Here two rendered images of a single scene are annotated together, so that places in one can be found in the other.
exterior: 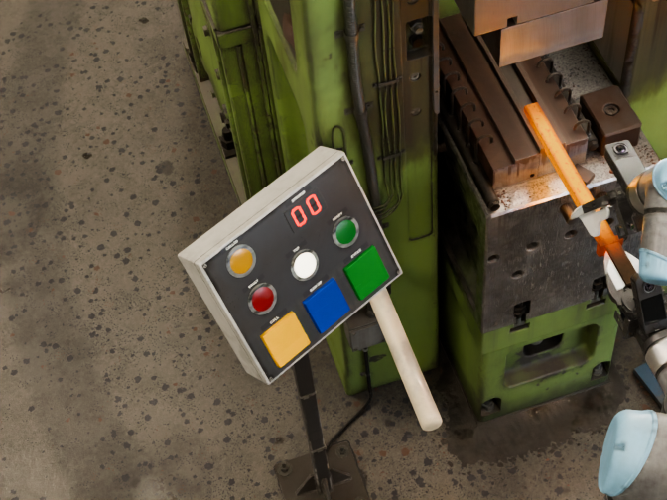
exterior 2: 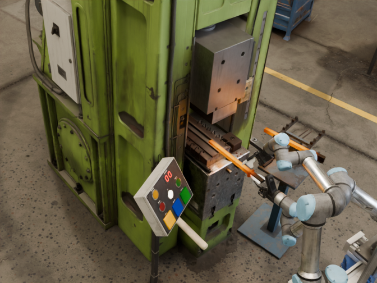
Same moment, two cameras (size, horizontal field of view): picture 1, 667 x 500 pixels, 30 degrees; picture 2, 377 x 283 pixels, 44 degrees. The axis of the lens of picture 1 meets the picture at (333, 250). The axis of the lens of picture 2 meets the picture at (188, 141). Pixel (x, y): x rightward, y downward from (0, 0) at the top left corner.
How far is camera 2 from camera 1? 0.94 m
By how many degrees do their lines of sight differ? 25
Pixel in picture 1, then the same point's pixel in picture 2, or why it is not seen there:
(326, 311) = (178, 209)
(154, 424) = not seen: outside the picture
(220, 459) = not seen: outside the picture
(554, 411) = (218, 249)
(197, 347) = (90, 260)
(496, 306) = (207, 209)
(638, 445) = (312, 202)
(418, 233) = not seen: hidden behind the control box
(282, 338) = (169, 219)
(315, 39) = (157, 123)
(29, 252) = (11, 243)
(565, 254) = (225, 187)
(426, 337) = (174, 233)
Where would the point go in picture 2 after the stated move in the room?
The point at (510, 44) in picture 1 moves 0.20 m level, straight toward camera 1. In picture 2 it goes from (215, 116) to (226, 138)
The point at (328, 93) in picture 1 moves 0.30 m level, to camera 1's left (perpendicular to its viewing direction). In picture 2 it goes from (158, 142) to (110, 157)
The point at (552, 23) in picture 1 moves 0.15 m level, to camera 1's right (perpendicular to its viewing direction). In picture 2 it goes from (225, 108) to (246, 103)
